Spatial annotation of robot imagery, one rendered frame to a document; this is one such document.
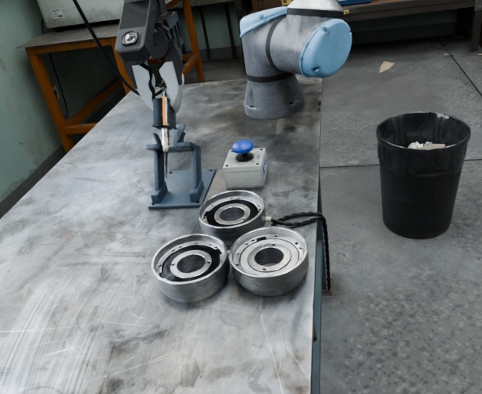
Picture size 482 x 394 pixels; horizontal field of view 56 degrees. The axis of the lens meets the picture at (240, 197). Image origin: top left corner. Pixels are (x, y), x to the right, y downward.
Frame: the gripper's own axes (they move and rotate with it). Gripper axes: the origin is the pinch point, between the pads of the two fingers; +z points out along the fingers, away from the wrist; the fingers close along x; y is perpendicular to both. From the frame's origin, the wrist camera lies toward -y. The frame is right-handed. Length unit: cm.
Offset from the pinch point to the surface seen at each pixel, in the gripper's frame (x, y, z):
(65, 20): 122, 188, 12
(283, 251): -20.6, -22.3, 13.4
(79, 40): 103, 163, 19
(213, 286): -11.9, -28.2, 14.2
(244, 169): -12.2, -0.8, 12.3
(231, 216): -11.2, -11.1, 15.1
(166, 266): -4.7, -25.2, 13.4
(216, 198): -8.6, -9.3, 12.9
